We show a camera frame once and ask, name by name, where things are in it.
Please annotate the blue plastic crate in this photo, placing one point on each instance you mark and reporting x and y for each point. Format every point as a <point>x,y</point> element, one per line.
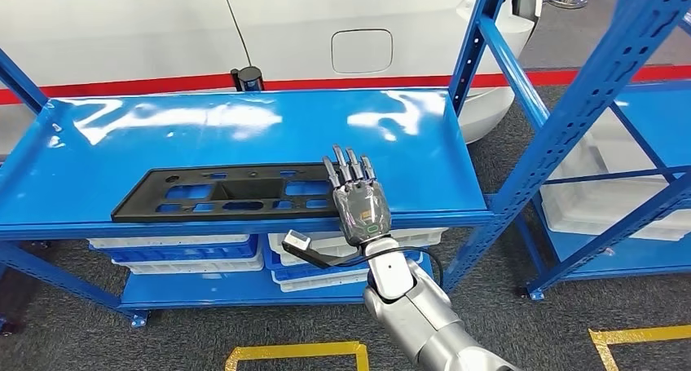
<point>291,274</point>
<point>178,252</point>

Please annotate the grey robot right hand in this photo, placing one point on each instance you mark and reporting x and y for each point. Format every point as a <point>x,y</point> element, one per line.
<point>361,212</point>

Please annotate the red barrier belt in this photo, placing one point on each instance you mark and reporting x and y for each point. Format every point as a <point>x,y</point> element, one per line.
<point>135,85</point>

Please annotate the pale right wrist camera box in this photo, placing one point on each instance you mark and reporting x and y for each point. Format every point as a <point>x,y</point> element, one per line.
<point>297,240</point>

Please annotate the white car body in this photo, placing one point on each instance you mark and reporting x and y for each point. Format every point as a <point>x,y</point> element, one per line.
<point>135,33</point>

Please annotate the blue metal shelf rack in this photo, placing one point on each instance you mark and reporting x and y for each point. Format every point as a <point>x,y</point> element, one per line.
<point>594,255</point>
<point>216,141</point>

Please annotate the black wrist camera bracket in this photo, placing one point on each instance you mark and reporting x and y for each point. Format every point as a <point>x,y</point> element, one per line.
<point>324,260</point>

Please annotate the long black plastic panel part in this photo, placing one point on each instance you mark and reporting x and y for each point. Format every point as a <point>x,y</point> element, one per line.
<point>140,204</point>

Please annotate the yellow floor tape square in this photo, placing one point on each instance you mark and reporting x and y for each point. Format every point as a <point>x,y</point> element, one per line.
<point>637,334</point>
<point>297,349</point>

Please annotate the black barrier post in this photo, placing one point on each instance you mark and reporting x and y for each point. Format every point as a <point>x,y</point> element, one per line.
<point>248,78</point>

